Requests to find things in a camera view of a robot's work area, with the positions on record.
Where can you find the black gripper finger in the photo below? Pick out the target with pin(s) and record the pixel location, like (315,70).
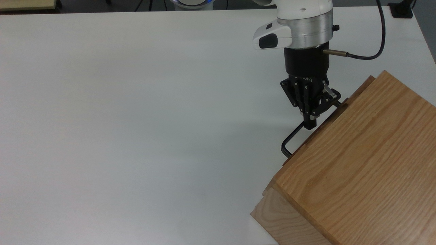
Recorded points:
(306,102)
(328,98)

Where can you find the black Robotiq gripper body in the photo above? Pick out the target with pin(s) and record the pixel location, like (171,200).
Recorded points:
(306,64)

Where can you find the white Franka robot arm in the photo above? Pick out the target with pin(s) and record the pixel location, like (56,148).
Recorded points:
(299,13)

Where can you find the light wooden cabinet box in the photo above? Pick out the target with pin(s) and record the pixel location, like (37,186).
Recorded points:
(368,163)

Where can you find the light wood desk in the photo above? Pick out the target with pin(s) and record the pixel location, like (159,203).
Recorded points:
(27,4)

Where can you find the black table clamp mount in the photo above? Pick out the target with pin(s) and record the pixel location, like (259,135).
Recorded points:
(402,12)

